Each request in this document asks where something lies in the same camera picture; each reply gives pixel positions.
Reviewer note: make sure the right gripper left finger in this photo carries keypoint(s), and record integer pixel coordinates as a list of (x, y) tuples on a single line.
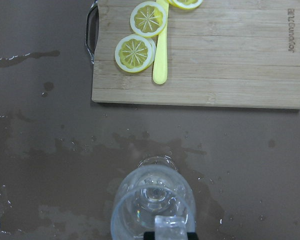
[(149, 235)]

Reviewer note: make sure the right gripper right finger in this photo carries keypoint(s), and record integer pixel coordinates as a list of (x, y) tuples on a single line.
[(192, 236)]

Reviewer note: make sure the clear wine glass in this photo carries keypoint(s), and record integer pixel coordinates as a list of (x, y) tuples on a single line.
[(154, 188)]

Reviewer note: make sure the yellow plastic knife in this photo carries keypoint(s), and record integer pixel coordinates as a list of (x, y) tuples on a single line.
[(160, 65)]

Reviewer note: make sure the bamboo cutting board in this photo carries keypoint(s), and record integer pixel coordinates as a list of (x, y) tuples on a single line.
[(225, 53)]

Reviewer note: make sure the middle lemon slice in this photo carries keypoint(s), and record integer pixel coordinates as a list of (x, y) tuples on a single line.
[(148, 19)]

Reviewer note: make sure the far lemon slice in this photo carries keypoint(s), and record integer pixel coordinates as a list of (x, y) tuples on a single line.
[(186, 4)]

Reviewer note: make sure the lemon slice near handle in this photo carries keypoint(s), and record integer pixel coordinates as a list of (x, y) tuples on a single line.
[(135, 53)]

